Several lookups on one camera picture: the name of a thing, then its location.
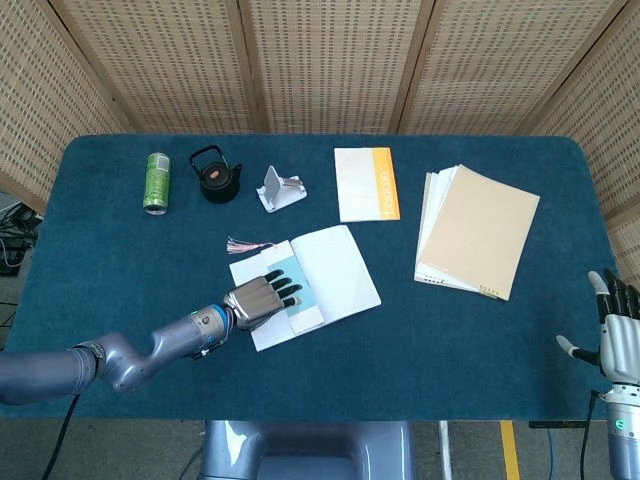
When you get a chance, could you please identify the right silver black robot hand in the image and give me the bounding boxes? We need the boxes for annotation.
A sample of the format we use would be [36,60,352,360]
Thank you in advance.
[555,268,640,386]

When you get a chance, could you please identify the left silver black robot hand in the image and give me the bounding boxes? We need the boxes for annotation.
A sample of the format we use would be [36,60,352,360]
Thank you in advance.
[222,268,305,332]

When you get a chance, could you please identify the blue white bookmark pink tassel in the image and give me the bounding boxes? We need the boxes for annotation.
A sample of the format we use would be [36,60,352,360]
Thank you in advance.
[226,235,325,336]

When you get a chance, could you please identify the open lined notebook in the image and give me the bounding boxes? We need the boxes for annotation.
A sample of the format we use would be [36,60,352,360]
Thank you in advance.
[228,224,383,353]

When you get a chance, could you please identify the dark blue tablecloth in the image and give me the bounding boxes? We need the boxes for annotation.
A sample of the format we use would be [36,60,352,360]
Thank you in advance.
[0,133,614,422]

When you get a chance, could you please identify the white folding phone stand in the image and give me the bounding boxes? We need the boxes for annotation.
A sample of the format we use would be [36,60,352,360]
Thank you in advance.
[256,165,308,215]

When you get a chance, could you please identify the black cast iron teapot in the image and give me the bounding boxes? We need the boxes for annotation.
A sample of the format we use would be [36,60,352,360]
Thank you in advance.
[188,144,244,205]

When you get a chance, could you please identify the grey-blue robot torso base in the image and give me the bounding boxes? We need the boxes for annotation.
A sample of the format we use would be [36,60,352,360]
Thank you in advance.
[199,420,415,480]

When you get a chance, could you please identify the yellow floor tape strip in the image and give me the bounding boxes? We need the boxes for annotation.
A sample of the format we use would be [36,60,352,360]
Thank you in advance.
[499,420,522,480]

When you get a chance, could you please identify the green drink can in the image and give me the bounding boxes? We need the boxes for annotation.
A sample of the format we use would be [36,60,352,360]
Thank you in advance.
[143,152,172,217]

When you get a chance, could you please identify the cream orange Lexicon notebook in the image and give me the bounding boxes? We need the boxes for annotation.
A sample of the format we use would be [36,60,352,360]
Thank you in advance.
[333,146,402,223]

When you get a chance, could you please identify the tan kraft cover notebook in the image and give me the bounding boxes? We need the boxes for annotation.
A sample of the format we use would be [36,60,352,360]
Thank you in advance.
[417,164,542,302]

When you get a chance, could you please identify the white floor tape strip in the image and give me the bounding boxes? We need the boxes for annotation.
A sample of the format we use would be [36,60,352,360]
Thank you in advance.
[438,420,454,480]

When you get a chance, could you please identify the beige notebook under papers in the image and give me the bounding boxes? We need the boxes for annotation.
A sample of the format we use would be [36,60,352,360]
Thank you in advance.
[413,172,506,301]

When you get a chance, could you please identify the loose white paper sheets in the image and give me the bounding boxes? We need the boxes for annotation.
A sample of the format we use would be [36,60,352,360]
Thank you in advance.
[415,166,460,286]

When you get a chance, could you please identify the woven wooden folding screen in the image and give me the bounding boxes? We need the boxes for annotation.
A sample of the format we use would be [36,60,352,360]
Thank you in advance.
[0,0,640,286]

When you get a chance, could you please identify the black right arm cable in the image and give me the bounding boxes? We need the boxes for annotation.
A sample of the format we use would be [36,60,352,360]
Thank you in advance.
[582,389,601,480]

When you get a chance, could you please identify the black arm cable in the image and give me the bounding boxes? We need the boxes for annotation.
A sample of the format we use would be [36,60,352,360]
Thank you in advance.
[582,389,601,480]
[42,394,81,480]

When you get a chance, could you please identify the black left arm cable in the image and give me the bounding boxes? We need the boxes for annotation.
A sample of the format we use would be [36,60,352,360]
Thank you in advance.
[42,394,81,480]

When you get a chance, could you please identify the black floor cable bundle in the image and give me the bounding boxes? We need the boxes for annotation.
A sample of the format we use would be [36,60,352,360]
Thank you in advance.
[0,202,44,276]

